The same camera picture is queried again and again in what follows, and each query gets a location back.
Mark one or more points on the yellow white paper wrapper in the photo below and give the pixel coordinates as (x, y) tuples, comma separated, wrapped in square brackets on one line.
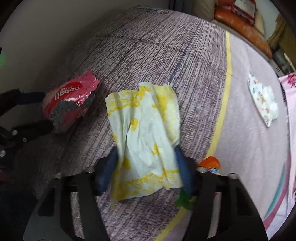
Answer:
[(145, 125)]

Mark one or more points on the pink floral quilt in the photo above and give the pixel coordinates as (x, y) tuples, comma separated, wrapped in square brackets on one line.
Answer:
[(288, 84)]

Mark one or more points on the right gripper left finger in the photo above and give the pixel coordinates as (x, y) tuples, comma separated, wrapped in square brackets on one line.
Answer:
[(52, 216)]

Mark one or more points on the pink foil snack bag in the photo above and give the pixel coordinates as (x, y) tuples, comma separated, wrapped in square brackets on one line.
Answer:
[(67, 103)]

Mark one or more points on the orange green toy egg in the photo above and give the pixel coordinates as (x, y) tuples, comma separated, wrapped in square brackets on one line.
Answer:
[(194, 181)]

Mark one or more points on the beige armchair orange cushion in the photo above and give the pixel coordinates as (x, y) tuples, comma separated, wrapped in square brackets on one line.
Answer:
[(221, 14)]

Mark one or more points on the white cartoon tissue pack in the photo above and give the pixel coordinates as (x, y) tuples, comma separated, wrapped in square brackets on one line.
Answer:
[(264, 100)]

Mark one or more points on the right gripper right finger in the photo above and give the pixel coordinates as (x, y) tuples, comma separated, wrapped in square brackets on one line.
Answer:
[(223, 211)]

